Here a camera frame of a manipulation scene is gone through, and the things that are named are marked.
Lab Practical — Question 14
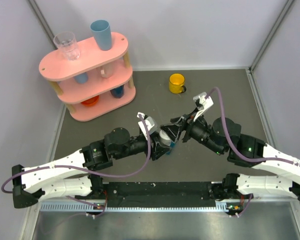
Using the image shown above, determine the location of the clear drinking glass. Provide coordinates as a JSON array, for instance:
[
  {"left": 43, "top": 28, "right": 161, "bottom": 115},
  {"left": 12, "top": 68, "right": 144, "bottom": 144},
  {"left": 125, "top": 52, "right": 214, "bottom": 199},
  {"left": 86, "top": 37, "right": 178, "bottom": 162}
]
[{"left": 53, "top": 31, "right": 81, "bottom": 61}]

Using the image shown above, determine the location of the white pill bottle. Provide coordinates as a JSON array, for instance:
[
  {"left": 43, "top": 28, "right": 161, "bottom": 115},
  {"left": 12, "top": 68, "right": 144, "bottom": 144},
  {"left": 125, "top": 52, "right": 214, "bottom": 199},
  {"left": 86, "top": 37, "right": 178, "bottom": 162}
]
[{"left": 159, "top": 130, "right": 172, "bottom": 146}]

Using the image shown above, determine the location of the teal pill organizer box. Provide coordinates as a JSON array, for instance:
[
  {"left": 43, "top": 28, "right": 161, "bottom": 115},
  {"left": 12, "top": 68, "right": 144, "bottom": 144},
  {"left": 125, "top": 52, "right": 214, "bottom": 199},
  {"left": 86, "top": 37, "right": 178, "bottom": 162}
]
[{"left": 166, "top": 142, "right": 176, "bottom": 155}]

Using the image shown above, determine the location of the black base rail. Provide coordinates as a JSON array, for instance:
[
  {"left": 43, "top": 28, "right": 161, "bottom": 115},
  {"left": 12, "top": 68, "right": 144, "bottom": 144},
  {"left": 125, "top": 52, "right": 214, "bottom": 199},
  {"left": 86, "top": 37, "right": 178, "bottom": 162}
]
[{"left": 104, "top": 181, "right": 227, "bottom": 208}]

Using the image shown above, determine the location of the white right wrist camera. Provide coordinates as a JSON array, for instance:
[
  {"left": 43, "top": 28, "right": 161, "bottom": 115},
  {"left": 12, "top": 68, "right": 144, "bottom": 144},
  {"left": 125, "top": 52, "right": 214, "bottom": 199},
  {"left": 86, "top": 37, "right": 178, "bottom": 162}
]
[{"left": 193, "top": 92, "right": 214, "bottom": 122}]

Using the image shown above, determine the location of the small light blue cup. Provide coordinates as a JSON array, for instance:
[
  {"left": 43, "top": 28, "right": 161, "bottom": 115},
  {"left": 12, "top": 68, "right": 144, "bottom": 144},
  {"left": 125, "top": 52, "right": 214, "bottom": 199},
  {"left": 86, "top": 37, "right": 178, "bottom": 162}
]
[{"left": 74, "top": 72, "right": 89, "bottom": 84}]

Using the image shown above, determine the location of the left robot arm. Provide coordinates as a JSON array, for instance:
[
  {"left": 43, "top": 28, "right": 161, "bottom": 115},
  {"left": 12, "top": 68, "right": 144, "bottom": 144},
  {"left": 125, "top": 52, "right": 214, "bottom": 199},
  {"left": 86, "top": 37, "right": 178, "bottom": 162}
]
[{"left": 11, "top": 127, "right": 172, "bottom": 209}]

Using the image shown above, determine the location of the orange plastic bowl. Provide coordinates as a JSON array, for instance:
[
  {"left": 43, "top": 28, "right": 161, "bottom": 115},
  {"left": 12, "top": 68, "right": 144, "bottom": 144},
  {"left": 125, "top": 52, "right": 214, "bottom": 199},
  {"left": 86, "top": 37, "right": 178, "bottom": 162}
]
[{"left": 80, "top": 95, "right": 100, "bottom": 107}]

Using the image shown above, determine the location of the dark blue faceted cup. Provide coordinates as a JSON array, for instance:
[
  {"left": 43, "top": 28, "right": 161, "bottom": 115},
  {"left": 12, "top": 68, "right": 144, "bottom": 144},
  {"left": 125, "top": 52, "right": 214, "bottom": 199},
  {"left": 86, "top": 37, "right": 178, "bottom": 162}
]
[{"left": 110, "top": 85, "right": 125, "bottom": 99}]

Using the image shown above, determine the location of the light blue plastic tumbler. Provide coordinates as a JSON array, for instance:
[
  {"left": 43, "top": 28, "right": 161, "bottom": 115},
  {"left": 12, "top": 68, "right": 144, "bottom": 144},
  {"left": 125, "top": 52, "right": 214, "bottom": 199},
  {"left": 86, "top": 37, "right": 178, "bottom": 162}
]
[{"left": 90, "top": 19, "right": 112, "bottom": 51}]

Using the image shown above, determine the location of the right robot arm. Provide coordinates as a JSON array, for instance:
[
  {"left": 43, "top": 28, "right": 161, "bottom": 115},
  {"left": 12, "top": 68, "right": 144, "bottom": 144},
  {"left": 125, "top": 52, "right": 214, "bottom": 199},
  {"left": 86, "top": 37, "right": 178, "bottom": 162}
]
[{"left": 160, "top": 115, "right": 300, "bottom": 201}]

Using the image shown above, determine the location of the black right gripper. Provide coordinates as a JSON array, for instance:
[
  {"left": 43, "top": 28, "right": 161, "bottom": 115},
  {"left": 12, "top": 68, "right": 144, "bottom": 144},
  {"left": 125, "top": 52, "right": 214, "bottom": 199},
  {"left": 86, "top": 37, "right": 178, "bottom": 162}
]
[{"left": 160, "top": 107, "right": 225, "bottom": 156}]

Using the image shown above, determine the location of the yellow mug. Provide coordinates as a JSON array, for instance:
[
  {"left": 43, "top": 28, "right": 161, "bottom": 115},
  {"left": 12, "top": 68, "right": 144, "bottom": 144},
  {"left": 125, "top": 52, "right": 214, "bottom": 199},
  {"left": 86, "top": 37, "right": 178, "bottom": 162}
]
[{"left": 169, "top": 73, "right": 187, "bottom": 94}]

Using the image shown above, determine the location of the pink three-tier wooden shelf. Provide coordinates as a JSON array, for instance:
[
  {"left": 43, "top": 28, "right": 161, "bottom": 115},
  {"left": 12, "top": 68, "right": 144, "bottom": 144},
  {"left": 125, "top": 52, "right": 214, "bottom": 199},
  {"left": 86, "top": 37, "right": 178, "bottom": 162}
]
[{"left": 38, "top": 32, "right": 136, "bottom": 122}]

